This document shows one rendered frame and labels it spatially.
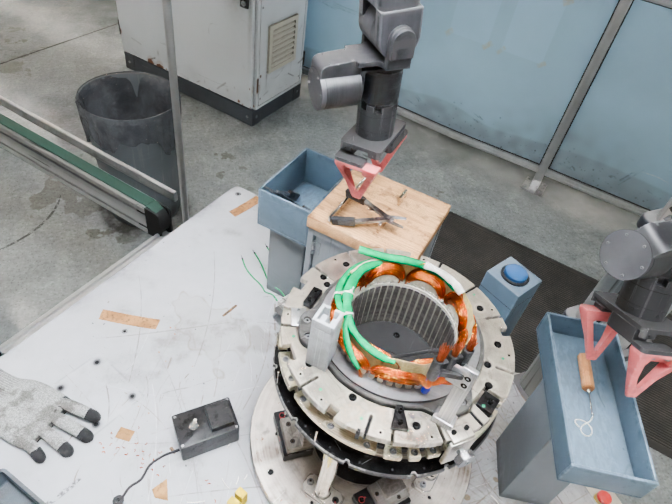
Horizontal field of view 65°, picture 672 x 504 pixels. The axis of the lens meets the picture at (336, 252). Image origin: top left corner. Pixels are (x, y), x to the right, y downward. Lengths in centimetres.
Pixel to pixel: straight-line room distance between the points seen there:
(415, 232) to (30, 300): 168
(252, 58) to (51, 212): 123
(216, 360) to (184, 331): 9
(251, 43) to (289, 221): 201
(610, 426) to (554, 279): 180
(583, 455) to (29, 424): 84
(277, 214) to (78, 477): 53
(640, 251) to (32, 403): 92
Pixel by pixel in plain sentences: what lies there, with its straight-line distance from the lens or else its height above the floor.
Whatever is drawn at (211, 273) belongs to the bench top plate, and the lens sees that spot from 120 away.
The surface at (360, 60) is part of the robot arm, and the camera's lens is 72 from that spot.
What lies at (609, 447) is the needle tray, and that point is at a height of 102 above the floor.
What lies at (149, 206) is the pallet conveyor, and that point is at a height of 76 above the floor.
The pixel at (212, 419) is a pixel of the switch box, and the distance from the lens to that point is 93.
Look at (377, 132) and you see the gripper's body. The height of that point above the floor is 126.
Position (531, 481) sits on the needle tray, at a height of 86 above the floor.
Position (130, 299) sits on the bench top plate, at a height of 78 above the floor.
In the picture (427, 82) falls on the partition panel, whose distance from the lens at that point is 312.
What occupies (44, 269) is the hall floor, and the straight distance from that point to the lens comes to 239.
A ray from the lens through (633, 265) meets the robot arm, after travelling 66.
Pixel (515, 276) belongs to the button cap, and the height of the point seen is 104.
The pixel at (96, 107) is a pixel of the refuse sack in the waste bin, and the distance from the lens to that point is 242.
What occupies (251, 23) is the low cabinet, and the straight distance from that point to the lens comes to 286.
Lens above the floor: 166
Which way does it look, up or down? 44 degrees down
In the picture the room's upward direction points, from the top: 11 degrees clockwise
